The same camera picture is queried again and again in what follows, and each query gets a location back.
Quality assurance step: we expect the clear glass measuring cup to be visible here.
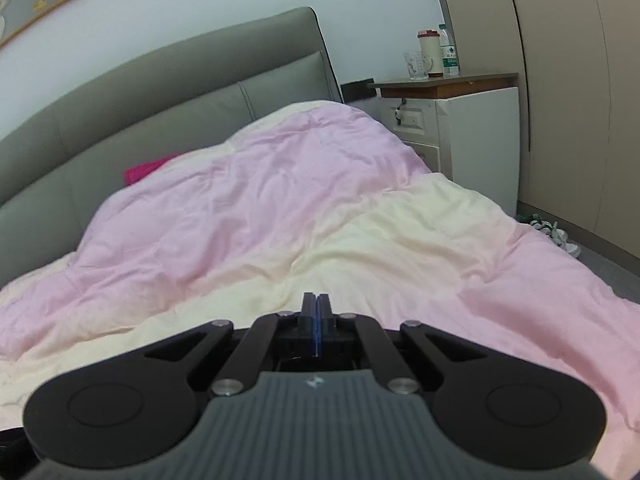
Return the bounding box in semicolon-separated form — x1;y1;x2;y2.
403;50;435;82

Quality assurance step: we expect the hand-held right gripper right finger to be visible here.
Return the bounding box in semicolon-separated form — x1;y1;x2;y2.
317;294;516;396

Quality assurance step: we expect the white nightstand with brown top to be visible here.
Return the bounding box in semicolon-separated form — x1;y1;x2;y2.
367;72;521;218

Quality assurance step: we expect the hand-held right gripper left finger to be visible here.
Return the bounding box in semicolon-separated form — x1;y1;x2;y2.
117;292;317;396

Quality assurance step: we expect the white bottle with red lid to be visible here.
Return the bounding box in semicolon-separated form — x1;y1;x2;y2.
417;30;445;79

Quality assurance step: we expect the white and green sneaker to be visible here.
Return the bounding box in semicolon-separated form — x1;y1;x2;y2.
530;213;558;237
550;227;582;259

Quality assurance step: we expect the magenta pillow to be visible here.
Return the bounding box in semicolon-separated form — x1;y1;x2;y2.
124;156;176;188

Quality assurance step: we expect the pink and cream duvet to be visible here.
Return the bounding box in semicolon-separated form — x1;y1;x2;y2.
0;100;640;441

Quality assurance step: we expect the clear plastic water bottle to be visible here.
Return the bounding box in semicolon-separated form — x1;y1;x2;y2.
438;23;460;78

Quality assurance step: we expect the grey upholstered headboard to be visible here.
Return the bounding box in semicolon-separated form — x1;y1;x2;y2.
0;6;346;286

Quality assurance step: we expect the beige wardrobe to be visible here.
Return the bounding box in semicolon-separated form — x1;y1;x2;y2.
430;0;640;266

